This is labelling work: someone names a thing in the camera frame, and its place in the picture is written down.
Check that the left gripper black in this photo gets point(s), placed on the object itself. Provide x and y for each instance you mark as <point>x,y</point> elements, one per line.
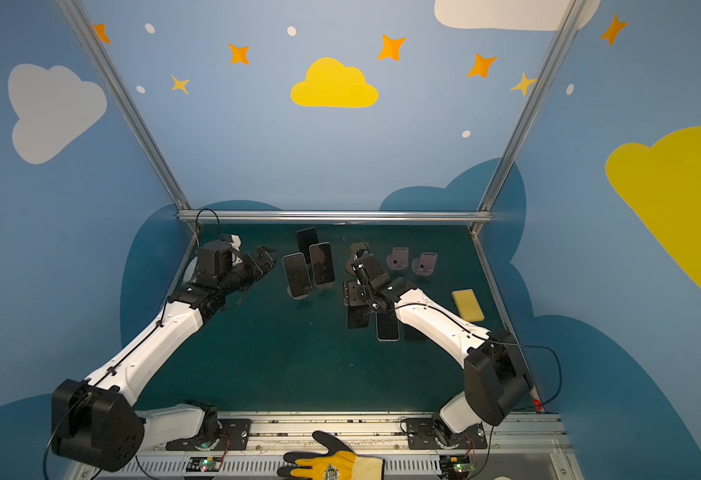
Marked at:
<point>259,261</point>

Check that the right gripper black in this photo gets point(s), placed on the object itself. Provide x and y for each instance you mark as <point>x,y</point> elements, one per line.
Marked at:
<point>362,276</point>

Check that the black phone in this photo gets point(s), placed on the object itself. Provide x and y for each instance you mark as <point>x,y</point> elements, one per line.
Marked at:
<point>306,238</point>
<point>357,317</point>
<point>412,334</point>

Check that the grey phone stand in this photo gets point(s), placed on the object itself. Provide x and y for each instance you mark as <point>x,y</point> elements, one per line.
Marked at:
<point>425,264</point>
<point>398,259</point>

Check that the white-framed phone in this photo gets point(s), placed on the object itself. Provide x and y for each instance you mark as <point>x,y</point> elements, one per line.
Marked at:
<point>387,329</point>

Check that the round wooden phone stand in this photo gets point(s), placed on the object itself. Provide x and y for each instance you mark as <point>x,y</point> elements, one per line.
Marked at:
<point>357,251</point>

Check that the silver phone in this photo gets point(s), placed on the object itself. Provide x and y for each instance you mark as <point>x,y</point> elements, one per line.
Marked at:
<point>296,270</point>

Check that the pink phone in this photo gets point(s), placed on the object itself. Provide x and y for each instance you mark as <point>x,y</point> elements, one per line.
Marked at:
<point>322,264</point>

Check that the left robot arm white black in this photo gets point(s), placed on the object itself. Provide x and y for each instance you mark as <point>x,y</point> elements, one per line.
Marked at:
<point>94,421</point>

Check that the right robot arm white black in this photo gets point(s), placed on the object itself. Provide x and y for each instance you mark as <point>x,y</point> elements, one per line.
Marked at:
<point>496,375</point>

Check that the yellow sponge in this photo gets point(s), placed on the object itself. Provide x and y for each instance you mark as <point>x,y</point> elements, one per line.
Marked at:
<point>467,305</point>

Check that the yellow black work glove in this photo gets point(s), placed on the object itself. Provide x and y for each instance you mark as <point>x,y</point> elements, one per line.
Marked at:
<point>339,462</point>

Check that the right green circuit board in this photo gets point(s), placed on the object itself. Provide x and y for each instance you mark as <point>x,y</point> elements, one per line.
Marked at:
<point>454,468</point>

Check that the green circuit board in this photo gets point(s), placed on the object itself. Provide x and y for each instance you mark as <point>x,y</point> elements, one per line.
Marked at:
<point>454,468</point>
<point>204,465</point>

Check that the left green circuit board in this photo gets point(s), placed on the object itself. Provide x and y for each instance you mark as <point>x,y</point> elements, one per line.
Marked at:
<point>204,465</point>

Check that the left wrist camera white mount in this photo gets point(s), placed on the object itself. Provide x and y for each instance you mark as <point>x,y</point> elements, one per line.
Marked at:
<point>233,240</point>

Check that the aluminium frame rear bar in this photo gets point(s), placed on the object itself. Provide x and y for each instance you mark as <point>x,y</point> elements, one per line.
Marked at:
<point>263,216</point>

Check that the aluminium frame right post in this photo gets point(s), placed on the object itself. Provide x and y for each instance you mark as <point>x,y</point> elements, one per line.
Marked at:
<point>546,74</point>

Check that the aluminium frame post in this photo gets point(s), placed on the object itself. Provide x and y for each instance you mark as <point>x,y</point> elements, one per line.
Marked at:
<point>95,49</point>
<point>546,74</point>

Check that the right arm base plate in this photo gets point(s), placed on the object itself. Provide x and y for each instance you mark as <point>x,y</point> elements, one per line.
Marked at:
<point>423,434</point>

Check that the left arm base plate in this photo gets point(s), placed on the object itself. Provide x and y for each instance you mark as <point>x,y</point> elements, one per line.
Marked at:
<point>233,435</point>

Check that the aluminium frame left post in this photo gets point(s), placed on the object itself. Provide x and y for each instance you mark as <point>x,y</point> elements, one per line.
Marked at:
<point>95,49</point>

